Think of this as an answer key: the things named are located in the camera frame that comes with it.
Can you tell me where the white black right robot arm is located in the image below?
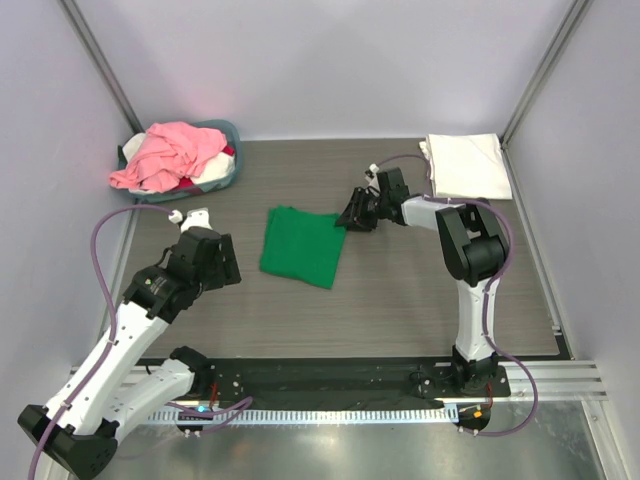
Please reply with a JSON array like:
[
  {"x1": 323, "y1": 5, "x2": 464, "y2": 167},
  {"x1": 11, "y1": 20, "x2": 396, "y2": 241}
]
[{"x1": 335, "y1": 164, "x2": 510, "y2": 392}]

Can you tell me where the slotted white cable duct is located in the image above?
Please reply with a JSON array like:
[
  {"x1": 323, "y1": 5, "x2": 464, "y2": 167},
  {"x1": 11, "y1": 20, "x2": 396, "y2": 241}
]
[{"x1": 144, "y1": 404, "x2": 459, "y2": 427}]

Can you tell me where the pink t-shirt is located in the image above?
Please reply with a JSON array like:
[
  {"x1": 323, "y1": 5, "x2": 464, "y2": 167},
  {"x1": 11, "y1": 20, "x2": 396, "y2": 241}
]
[{"x1": 109, "y1": 122, "x2": 235, "y2": 195}]

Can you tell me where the cream t-shirt in basket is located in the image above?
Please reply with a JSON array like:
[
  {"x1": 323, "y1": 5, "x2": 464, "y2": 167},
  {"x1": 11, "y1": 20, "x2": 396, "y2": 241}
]
[{"x1": 120, "y1": 133, "x2": 146, "y2": 163}]

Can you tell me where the folded white t-shirt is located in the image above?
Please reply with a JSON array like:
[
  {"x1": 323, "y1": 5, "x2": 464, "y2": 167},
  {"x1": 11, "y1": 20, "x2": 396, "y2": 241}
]
[{"x1": 419, "y1": 133, "x2": 513, "y2": 200}]

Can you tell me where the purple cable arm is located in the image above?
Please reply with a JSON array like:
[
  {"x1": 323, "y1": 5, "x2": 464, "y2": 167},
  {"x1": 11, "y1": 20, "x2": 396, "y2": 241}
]
[
  {"x1": 26, "y1": 204, "x2": 254, "y2": 480},
  {"x1": 367, "y1": 153, "x2": 540, "y2": 438}
]

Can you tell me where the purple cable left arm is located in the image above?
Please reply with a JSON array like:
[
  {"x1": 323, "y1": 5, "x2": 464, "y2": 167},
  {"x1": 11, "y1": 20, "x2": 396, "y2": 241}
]
[{"x1": 26, "y1": 204, "x2": 254, "y2": 480}]

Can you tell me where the red t-shirt in basket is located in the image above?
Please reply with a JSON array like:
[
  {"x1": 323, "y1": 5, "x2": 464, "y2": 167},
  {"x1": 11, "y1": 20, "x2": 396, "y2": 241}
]
[{"x1": 166, "y1": 145, "x2": 235, "y2": 194}]

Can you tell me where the aluminium front crossbar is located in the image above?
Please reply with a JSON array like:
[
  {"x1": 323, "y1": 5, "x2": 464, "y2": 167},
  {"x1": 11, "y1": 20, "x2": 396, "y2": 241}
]
[{"x1": 59, "y1": 364, "x2": 609, "y2": 407}]

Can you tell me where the white t-shirt in basket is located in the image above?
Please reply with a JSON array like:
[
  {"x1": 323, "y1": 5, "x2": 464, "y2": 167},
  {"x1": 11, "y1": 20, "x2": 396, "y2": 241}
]
[{"x1": 190, "y1": 152, "x2": 235, "y2": 185}]

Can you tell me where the aluminium frame rail left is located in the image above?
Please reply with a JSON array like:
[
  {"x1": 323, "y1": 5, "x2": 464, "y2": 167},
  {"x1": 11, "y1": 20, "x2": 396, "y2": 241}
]
[{"x1": 58, "y1": 0, "x2": 143, "y2": 133}]

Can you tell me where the teal plastic laundry basket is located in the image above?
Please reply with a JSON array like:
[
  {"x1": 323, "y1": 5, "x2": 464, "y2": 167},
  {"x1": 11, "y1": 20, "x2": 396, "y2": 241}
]
[{"x1": 115, "y1": 120, "x2": 243, "y2": 204}]

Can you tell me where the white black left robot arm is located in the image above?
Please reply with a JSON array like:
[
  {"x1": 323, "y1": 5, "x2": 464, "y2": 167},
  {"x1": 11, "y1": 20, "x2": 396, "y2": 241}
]
[{"x1": 18, "y1": 226, "x2": 241, "y2": 479}]

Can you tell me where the green t-shirt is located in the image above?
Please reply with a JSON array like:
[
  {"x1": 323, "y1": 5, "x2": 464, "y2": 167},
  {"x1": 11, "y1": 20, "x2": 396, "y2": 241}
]
[{"x1": 259, "y1": 206, "x2": 346, "y2": 290}]

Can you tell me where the aluminium frame post right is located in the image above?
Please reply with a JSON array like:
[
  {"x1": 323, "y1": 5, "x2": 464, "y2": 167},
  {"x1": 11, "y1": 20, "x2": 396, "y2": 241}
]
[{"x1": 501, "y1": 0, "x2": 594, "y2": 148}]

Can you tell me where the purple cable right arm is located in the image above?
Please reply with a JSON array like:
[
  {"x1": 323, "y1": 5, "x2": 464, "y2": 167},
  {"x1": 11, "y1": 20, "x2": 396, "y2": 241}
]
[{"x1": 367, "y1": 153, "x2": 540, "y2": 438}]

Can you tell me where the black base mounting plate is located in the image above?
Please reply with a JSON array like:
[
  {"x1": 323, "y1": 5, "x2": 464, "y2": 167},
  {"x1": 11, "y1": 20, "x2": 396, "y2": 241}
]
[{"x1": 195, "y1": 357, "x2": 511, "y2": 406}]

